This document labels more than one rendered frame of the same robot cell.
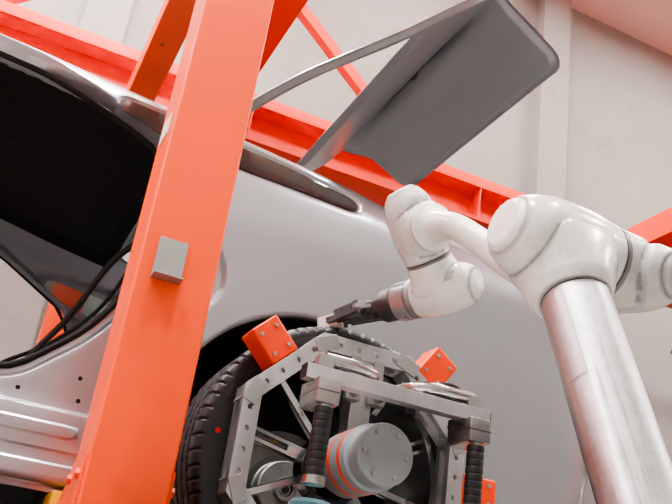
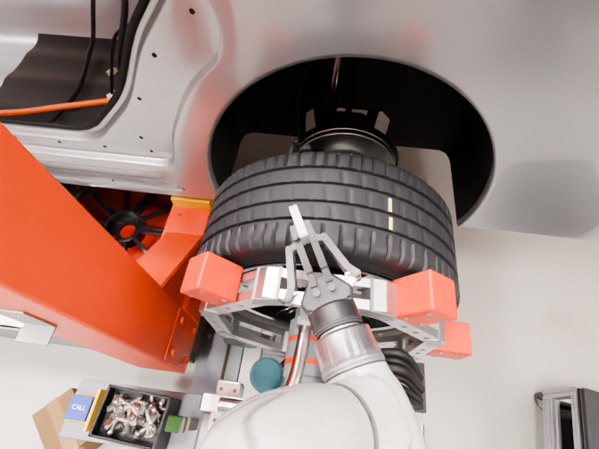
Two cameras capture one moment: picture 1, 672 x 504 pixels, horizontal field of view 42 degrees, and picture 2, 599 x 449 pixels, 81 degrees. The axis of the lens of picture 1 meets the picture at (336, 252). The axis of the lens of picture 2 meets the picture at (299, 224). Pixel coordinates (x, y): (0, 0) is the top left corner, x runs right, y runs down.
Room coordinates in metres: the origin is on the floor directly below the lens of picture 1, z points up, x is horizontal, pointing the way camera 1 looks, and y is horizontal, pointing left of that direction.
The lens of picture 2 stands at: (1.71, -0.16, 1.73)
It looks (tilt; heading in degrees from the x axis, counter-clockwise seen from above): 60 degrees down; 28
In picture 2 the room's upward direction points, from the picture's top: straight up
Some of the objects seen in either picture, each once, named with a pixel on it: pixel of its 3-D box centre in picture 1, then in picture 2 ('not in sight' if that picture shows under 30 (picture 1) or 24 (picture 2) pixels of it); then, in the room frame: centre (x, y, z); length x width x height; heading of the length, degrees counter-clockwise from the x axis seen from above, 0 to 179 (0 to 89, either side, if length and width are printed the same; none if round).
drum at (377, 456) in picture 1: (362, 461); (315, 355); (1.86, -0.12, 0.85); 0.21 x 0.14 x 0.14; 21
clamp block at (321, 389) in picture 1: (320, 394); (226, 405); (1.67, -0.01, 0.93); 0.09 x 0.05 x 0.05; 21
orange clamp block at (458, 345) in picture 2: (470, 494); (447, 339); (2.04, -0.39, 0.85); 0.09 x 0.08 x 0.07; 111
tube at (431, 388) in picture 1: (424, 384); not in sight; (1.85, -0.23, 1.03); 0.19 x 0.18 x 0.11; 21
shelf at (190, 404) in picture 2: not in sight; (135, 415); (1.49, 0.32, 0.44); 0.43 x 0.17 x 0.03; 111
